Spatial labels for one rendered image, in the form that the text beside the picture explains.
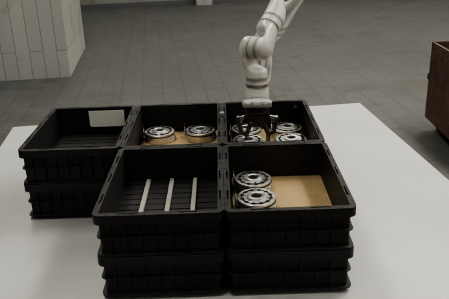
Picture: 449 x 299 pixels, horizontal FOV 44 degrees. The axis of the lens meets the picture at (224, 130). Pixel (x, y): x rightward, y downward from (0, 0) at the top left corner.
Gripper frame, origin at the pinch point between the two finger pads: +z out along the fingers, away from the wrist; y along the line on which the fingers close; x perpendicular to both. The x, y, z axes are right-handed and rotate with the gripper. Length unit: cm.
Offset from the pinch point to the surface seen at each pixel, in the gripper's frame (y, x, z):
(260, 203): -0.5, 43.2, -0.1
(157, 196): 28.0, 33.1, 2.7
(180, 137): 27.0, -11.3, 2.3
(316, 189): -16.1, 29.9, 2.7
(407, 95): -136, -318, 84
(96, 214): 37, 61, -7
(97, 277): 41, 53, 16
